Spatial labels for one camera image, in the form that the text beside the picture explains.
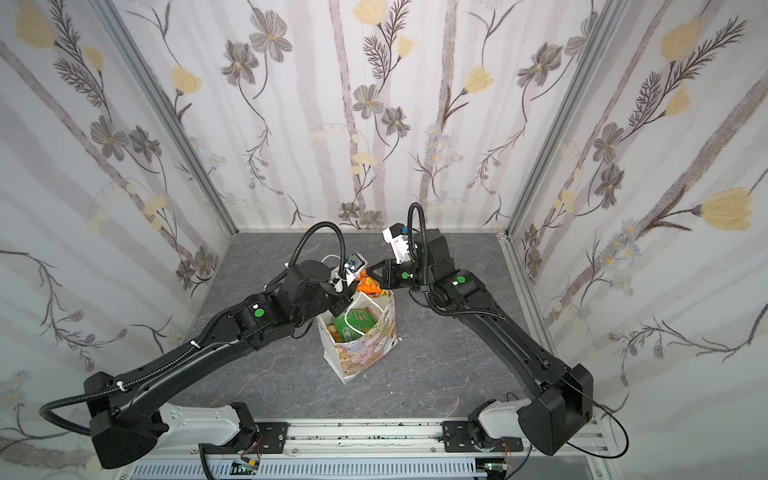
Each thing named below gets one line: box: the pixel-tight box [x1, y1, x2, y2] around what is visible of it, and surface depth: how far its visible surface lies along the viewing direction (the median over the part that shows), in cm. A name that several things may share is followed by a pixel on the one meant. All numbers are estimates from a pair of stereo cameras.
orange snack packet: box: [355, 269, 384, 298], surface depth 69 cm
